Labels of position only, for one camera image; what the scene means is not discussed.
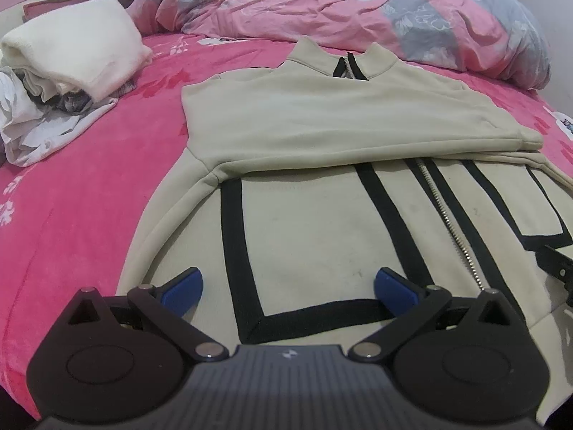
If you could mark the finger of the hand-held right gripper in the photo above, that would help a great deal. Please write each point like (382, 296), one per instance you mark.
(557, 266)

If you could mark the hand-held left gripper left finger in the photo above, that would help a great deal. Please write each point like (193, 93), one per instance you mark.
(183, 290)

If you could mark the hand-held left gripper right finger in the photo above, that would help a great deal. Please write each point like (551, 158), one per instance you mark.
(394, 290)

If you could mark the beige zip jacket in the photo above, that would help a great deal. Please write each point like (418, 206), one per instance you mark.
(335, 121)

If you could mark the folded white clothes pile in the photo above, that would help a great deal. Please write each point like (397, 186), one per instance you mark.
(80, 45)

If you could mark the pink floral blanket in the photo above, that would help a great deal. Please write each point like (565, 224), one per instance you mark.
(89, 210)

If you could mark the grey plaid cloth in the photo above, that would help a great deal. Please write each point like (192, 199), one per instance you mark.
(74, 101)

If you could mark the pink grey floral duvet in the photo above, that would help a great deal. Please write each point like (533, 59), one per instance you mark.
(313, 4)

